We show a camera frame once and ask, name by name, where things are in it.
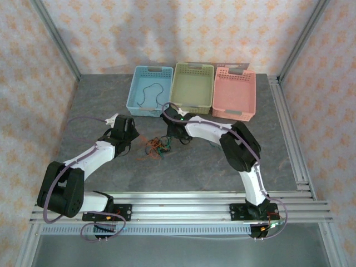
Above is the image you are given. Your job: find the thin black cable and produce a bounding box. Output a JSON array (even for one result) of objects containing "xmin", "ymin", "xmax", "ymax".
[
  {"xmin": 144, "ymin": 135, "xmax": 172, "ymax": 160},
  {"xmin": 137, "ymin": 82, "xmax": 166, "ymax": 109}
]

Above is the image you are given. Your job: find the blue plastic basket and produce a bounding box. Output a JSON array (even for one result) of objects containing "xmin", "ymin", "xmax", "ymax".
[{"xmin": 126, "ymin": 65, "xmax": 175, "ymax": 117}]

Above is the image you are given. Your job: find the green plastic basket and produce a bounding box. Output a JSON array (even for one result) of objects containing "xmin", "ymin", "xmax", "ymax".
[{"xmin": 169, "ymin": 62, "xmax": 215, "ymax": 115}]

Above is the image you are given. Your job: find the pink plastic basket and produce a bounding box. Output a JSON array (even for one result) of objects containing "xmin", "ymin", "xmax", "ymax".
[{"xmin": 211, "ymin": 66, "xmax": 256, "ymax": 122}]

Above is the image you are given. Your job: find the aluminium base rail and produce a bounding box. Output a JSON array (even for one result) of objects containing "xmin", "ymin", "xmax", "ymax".
[{"xmin": 29, "ymin": 191, "xmax": 334, "ymax": 224}]

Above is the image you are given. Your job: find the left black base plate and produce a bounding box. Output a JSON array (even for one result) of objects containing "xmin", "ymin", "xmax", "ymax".
[{"xmin": 82, "ymin": 204, "xmax": 133, "ymax": 223}]

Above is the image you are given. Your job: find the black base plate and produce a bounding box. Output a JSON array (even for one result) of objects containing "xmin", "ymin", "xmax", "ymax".
[
  {"xmin": 82, "ymin": 204, "xmax": 133, "ymax": 223},
  {"xmin": 229, "ymin": 202, "xmax": 279, "ymax": 222}
]

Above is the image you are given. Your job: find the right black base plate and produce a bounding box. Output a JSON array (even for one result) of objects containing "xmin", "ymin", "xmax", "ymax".
[{"xmin": 229, "ymin": 202, "xmax": 279, "ymax": 222}]

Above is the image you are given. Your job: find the grey slotted cable duct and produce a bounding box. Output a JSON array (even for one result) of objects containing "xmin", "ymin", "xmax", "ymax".
[{"xmin": 37, "ymin": 224, "xmax": 253, "ymax": 236}]

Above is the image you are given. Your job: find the black bracket below rail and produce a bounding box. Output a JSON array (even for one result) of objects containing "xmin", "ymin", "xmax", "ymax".
[
  {"xmin": 93, "ymin": 222, "xmax": 119, "ymax": 243},
  {"xmin": 249, "ymin": 221, "xmax": 280, "ymax": 243}
]

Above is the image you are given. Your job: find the aluminium side rail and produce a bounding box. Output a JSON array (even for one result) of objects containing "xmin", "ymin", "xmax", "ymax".
[{"xmin": 267, "ymin": 74, "xmax": 317, "ymax": 201}]

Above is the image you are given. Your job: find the aluminium frame post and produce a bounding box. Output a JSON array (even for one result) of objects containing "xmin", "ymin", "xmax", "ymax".
[
  {"xmin": 278, "ymin": 0, "xmax": 331, "ymax": 82},
  {"xmin": 29, "ymin": 0, "xmax": 82, "ymax": 82}
]

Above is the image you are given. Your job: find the aluminium frame leg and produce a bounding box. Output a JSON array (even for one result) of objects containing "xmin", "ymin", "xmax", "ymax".
[
  {"xmin": 16, "ymin": 222, "xmax": 43, "ymax": 267},
  {"xmin": 318, "ymin": 222, "xmax": 345, "ymax": 267}
]

